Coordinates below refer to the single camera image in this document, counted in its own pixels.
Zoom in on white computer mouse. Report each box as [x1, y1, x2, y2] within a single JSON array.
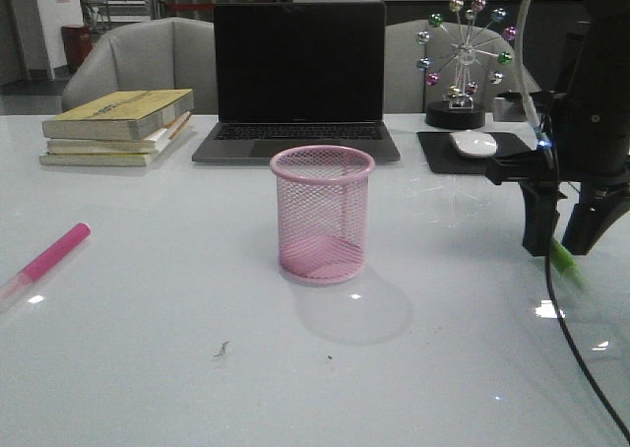
[[449, 130, 498, 159]]

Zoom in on green highlighter pen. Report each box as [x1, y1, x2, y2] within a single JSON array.
[[549, 238, 586, 289]]

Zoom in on bottom cream book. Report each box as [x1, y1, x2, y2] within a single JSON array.
[[39, 124, 188, 167]]

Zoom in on grey armchair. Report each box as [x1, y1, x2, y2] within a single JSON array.
[[383, 20, 519, 113], [61, 17, 219, 114]]

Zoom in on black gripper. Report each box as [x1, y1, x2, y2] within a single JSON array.
[[519, 90, 629, 257]]

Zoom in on ferris wheel desk ornament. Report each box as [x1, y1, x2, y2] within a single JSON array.
[[415, 0, 518, 131]]

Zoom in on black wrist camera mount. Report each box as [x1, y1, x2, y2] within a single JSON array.
[[484, 91, 560, 186]]

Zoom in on pink mesh pen holder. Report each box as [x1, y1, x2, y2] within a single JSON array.
[[270, 145, 375, 285]]

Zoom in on white cable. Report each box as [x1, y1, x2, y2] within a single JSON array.
[[519, 0, 545, 138]]

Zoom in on dark grey laptop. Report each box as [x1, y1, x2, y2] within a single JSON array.
[[192, 1, 400, 164]]

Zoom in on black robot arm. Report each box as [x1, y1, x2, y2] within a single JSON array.
[[506, 0, 629, 256]]

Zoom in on black cable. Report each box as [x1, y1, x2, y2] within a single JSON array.
[[540, 116, 630, 446]]

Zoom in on right grey armchair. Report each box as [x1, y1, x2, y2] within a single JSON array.
[[383, 20, 519, 113]]

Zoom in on black mouse pad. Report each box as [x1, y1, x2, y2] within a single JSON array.
[[416, 131, 530, 175]]

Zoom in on cream book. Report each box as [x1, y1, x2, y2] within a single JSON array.
[[39, 124, 188, 167], [47, 111, 192, 155]]

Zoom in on red trash bin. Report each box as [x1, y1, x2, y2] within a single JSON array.
[[61, 25, 93, 73]]

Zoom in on left grey armchair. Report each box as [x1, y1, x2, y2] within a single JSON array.
[[61, 17, 219, 114]]

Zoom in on top yellow book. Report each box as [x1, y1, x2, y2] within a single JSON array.
[[41, 89, 194, 140]]

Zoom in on middle cream book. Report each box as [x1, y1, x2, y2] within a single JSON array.
[[47, 111, 192, 155]]

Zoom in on pink highlighter pen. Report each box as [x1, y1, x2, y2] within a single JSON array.
[[1, 223, 92, 313]]

